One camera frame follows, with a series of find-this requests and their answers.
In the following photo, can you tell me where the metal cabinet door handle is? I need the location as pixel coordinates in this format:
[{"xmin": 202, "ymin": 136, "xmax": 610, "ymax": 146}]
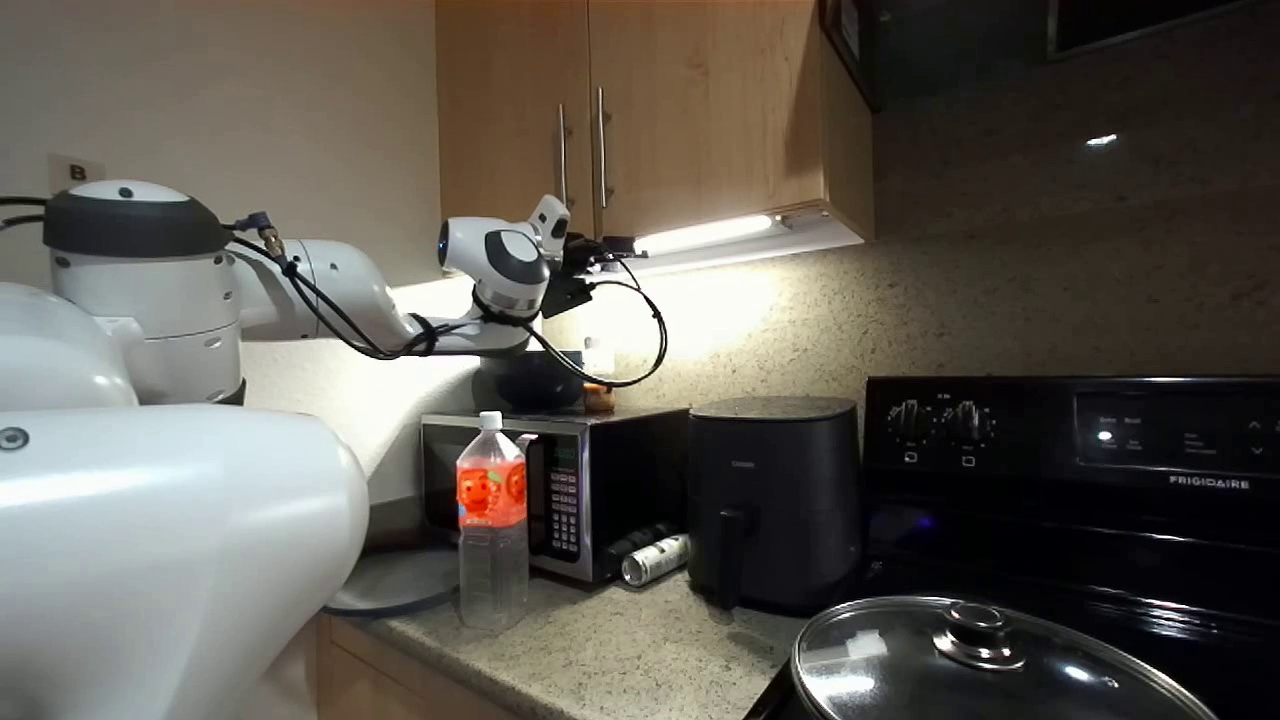
[
  {"xmin": 594, "ymin": 84, "xmax": 616, "ymax": 212},
  {"xmin": 550, "ymin": 96, "xmax": 577, "ymax": 209}
]

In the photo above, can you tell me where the grey round plate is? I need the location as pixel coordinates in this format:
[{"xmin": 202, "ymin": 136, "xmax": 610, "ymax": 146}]
[{"xmin": 324, "ymin": 546, "xmax": 465, "ymax": 619}]

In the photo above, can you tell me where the wooden base cabinet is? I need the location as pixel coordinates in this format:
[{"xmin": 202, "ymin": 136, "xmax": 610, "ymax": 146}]
[{"xmin": 303, "ymin": 614, "xmax": 527, "ymax": 720}]

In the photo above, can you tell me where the black air fryer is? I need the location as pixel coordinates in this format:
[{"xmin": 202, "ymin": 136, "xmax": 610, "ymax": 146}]
[{"xmin": 686, "ymin": 393, "xmax": 865, "ymax": 619}]

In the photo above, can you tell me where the silver black microwave oven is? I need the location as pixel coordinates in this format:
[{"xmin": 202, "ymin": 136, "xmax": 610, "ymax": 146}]
[{"xmin": 417, "ymin": 405, "xmax": 701, "ymax": 588}]

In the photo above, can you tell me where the dark blue bowl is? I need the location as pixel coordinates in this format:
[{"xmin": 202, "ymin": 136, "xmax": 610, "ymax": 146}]
[{"xmin": 473, "ymin": 348, "xmax": 594, "ymax": 422}]

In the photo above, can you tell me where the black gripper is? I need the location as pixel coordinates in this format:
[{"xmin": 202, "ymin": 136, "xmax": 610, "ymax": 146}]
[{"xmin": 540, "ymin": 230, "xmax": 646, "ymax": 324}]

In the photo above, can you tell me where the silver can lying down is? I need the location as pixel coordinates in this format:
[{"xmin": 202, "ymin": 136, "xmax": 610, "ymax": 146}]
[{"xmin": 616, "ymin": 530, "xmax": 701, "ymax": 594}]

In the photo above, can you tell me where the under cabinet light strip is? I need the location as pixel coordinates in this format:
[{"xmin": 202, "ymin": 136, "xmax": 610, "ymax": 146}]
[{"xmin": 630, "ymin": 209, "xmax": 793, "ymax": 265}]

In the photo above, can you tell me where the black over range hood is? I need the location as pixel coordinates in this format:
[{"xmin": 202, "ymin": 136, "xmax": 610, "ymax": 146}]
[{"xmin": 811, "ymin": 0, "xmax": 1280, "ymax": 117}]

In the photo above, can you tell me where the glass pan lid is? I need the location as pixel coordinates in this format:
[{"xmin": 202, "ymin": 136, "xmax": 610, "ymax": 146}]
[{"xmin": 785, "ymin": 594, "xmax": 1219, "ymax": 720}]

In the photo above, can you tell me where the black electric stove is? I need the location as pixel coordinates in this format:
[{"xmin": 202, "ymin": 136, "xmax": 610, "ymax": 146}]
[{"xmin": 741, "ymin": 373, "xmax": 1280, "ymax": 720}]

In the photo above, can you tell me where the large bottle red label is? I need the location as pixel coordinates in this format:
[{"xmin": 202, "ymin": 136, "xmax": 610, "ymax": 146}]
[{"xmin": 454, "ymin": 409, "xmax": 535, "ymax": 631}]

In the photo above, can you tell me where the wooden wall cabinet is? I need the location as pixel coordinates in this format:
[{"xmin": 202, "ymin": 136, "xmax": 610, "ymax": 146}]
[{"xmin": 431, "ymin": 0, "xmax": 880, "ymax": 271}]

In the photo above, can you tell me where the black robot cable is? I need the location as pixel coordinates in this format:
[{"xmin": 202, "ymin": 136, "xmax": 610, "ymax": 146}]
[{"xmin": 220, "ymin": 209, "xmax": 671, "ymax": 398}]

